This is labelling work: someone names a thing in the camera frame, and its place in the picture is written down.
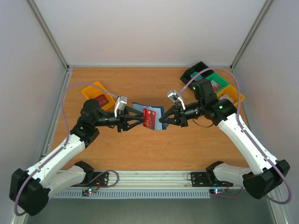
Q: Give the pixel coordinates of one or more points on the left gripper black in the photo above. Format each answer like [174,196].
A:
[121,121]

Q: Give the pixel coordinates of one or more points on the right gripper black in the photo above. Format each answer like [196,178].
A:
[182,115]

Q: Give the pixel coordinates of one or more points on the blue leather card holder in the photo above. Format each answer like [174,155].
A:
[159,113]

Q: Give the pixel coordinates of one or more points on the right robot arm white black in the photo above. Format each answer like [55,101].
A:
[265,171]

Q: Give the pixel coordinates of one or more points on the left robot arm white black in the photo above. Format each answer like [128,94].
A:
[79,138]

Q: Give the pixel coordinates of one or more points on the teal card stack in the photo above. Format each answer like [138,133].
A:
[197,78]

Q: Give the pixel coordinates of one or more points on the white red card stack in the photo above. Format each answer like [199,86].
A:
[215,85]

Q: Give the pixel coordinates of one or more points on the white grey card stack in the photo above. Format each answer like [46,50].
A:
[226,96]

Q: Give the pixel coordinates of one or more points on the yellow bin on left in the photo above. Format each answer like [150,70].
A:
[91,92]

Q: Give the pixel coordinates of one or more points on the yellow bin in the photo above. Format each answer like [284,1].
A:
[232,92]
[91,92]

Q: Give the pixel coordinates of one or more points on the green bin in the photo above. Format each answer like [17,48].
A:
[217,78]

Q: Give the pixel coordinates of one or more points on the yellow bin on right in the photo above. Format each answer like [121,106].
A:
[232,92]

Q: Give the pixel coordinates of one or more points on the left controller board green LED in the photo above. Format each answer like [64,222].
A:
[89,191]

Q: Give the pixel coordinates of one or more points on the controller board green led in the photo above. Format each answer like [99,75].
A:
[217,191]
[89,191]

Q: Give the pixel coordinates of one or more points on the right controller board green LED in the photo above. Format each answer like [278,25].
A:
[217,191]

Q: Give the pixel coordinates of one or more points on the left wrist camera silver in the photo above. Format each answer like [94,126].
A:
[120,104]

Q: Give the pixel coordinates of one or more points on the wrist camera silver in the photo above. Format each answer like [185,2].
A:
[174,96]
[120,104]

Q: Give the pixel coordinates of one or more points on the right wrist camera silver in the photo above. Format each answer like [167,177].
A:
[174,96]

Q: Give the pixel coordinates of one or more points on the aluminium rail front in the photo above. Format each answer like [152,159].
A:
[151,178]

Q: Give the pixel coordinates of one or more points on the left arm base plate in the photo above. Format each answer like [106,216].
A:
[100,179]

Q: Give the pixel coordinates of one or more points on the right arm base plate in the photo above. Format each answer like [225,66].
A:
[200,179]

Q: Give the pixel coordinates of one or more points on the slotted cable duct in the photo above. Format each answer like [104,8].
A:
[136,194]

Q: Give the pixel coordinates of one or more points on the aluminium frame post left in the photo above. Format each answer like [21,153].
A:
[45,28]

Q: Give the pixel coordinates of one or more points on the aluminium frame post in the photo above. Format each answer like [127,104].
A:
[45,28]
[253,29]

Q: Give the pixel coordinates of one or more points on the aluminium frame post right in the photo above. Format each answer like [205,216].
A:
[253,29]

